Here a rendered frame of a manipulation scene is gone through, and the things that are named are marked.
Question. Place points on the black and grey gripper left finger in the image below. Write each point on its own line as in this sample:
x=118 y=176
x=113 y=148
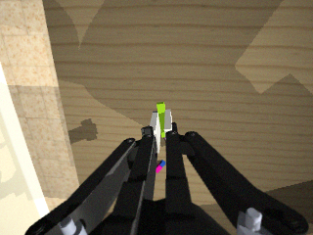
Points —
x=132 y=164

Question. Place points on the small blue block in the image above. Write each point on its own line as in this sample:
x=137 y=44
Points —
x=162 y=163

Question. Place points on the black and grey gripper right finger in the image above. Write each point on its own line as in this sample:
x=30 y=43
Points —
x=251 y=211

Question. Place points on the small magenta block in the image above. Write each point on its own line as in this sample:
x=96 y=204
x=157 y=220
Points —
x=158 y=168

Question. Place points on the lime green rod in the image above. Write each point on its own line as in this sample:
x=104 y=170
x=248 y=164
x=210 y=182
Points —
x=161 y=113

